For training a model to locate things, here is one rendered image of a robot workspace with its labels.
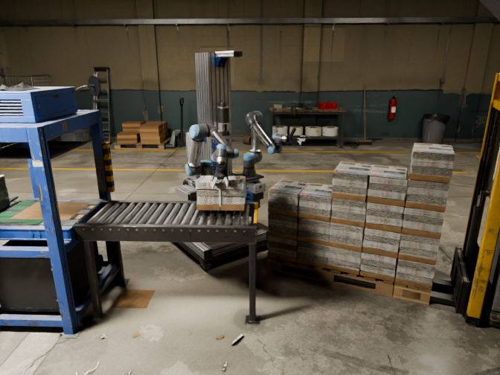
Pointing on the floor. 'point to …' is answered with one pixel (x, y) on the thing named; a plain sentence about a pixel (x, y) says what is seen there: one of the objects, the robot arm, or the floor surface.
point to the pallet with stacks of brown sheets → (143, 135)
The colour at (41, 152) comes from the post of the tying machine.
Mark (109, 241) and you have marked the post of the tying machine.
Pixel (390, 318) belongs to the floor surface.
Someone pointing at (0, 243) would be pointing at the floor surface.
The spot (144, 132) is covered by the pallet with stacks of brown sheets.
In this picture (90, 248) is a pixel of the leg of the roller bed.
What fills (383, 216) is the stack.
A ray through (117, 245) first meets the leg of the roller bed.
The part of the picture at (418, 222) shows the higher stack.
